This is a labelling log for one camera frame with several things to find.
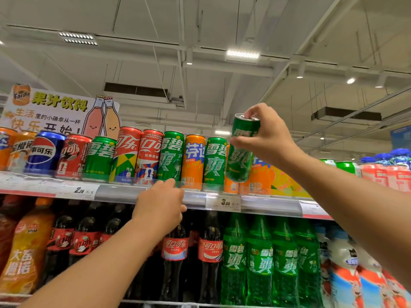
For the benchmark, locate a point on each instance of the lower metal shelf rail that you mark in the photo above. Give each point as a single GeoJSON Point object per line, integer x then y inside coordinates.
{"type": "Point", "coordinates": [192, 304]}

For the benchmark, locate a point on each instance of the blue cola can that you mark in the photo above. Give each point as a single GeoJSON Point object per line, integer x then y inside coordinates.
{"type": "Point", "coordinates": [45, 153]}

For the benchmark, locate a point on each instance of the person's right thumb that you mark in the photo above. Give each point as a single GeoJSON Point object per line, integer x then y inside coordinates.
{"type": "Point", "coordinates": [244, 143]}

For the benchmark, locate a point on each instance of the person's left forearm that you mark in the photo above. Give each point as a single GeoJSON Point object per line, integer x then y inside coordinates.
{"type": "Point", "coordinates": [106, 269]}

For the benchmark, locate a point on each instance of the short green soda can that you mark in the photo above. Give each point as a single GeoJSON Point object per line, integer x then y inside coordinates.
{"type": "Point", "coordinates": [99, 160]}

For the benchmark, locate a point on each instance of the orange can with picture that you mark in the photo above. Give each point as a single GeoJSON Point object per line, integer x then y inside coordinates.
{"type": "Point", "coordinates": [20, 153]}

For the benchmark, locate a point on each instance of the plain orange soda can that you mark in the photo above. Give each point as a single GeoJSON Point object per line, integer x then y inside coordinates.
{"type": "Point", "coordinates": [4, 147]}

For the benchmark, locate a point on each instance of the row of dark cola bottles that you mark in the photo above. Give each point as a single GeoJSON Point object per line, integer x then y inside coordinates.
{"type": "Point", "coordinates": [175, 250]}

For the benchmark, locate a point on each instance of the orange yellow can multipack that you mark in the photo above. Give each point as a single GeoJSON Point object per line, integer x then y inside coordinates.
{"type": "Point", "coordinates": [273, 181]}

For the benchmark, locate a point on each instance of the pink bottle blue cap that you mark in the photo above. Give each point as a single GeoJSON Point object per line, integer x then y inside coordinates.
{"type": "Point", "coordinates": [401, 173]}
{"type": "Point", "coordinates": [387, 169]}
{"type": "Point", "coordinates": [369, 171]}

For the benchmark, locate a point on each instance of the green soda bottle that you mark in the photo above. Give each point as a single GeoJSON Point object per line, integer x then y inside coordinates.
{"type": "Point", "coordinates": [259, 263]}
{"type": "Point", "coordinates": [285, 266]}
{"type": "Point", "coordinates": [307, 266]}
{"type": "Point", "coordinates": [233, 259]}

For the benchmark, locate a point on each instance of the person's right hand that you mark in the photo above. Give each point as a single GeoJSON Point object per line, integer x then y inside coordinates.
{"type": "Point", "coordinates": [273, 141]}

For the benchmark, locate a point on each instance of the metal shelf with price rail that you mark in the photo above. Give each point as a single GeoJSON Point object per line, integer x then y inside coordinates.
{"type": "Point", "coordinates": [122, 193]}

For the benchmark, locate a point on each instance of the green slim soda can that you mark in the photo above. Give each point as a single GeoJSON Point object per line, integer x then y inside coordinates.
{"type": "Point", "coordinates": [214, 163]}
{"type": "Point", "coordinates": [170, 155]}
{"type": "Point", "coordinates": [239, 163]}

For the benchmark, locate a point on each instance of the person's right forearm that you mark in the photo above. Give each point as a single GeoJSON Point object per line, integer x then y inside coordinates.
{"type": "Point", "coordinates": [353, 208]}

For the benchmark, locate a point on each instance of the ceiling spot light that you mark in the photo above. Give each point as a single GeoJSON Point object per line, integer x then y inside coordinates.
{"type": "Point", "coordinates": [351, 80]}
{"type": "Point", "coordinates": [189, 57]}
{"type": "Point", "coordinates": [380, 81]}
{"type": "Point", "coordinates": [301, 70]}

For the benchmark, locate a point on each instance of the blue hanging sign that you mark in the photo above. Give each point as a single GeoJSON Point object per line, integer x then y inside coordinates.
{"type": "Point", "coordinates": [401, 137]}

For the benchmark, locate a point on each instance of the juice drink banner sign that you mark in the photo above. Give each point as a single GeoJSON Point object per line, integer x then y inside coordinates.
{"type": "Point", "coordinates": [54, 109]}

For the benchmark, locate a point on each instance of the white red price tag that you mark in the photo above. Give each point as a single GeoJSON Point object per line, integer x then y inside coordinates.
{"type": "Point", "coordinates": [313, 211]}

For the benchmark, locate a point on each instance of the dark ceiling air vent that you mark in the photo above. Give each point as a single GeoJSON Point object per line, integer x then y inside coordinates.
{"type": "Point", "coordinates": [135, 89]}
{"type": "Point", "coordinates": [346, 114]}

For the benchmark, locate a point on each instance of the person's left hand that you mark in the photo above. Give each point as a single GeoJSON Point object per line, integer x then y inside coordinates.
{"type": "Point", "coordinates": [159, 205]}

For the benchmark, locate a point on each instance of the short red cola can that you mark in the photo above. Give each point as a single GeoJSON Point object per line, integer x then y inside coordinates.
{"type": "Point", "coordinates": [73, 157]}

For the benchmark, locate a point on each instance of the red can blue red pattern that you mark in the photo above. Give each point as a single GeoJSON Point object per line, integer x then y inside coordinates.
{"type": "Point", "coordinates": [148, 157]}

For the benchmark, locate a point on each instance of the green can top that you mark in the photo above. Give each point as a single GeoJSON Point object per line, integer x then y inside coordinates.
{"type": "Point", "coordinates": [347, 167]}
{"type": "Point", "coordinates": [328, 161]}

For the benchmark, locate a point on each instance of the ceiling light panel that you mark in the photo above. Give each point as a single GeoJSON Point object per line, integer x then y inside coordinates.
{"type": "Point", "coordinates": [242, 55]}
{"type": "Point", "coordinates": [78, 38]}

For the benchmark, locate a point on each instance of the red can yellow green pattern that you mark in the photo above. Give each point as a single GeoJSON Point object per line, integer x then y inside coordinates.
{"type": "Point", "coordinates": [126, 157]}

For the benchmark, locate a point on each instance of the white milk drink bottle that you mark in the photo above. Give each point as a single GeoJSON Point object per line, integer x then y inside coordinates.
{"type": "Point", "coordinates": [372, 285]}
{"type": "Point", "coordinates": [398, 291]}
{"type": "Point", "coordinates": [323, 253]}
{"type": "Point", "coordinates": [345, 275]}

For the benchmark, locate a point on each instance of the person's left thumb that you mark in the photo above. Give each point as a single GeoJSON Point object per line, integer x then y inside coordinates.
{"type": "Point", "coordinates": [181, 213]}

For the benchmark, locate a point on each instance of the orange juice bottle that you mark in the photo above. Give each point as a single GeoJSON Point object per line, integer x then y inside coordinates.
{"type": "Point", "coordinates": [27, 250]}

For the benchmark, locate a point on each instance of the orange slim soda can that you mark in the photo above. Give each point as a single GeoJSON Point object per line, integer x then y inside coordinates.
{"type": "Point", "coordinates": [230, 186]}
{"type": "Point", "coordinates": [193, 163]}

